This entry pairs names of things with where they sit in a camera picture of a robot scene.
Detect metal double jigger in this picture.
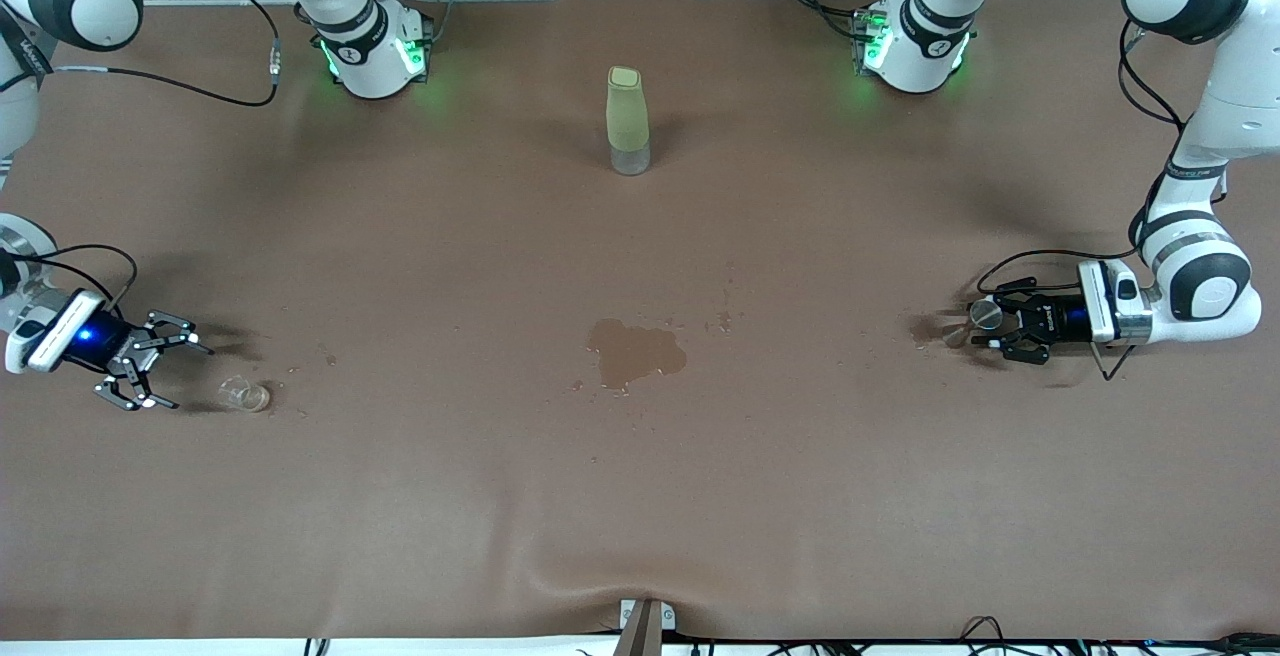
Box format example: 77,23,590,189
945,298,1004,349

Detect clear glass measuring cup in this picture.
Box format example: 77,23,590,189
217,375,273,414

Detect green sleeved shaker bottle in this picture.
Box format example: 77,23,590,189
606,66,652,177

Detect spilled liquid puddle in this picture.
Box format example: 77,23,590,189
585,318,689,395

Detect brown table mat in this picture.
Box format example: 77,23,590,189
0,0,1280,642

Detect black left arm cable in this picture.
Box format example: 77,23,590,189
978,21,1236,382

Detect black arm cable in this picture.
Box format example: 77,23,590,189
0,0,283,322
978,21,1236,382

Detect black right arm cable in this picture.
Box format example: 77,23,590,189
0,0,283,322

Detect black cable bundle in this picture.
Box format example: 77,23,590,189
690,616,1280,656

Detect aluminium camera post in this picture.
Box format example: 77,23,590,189
612,598,678,656

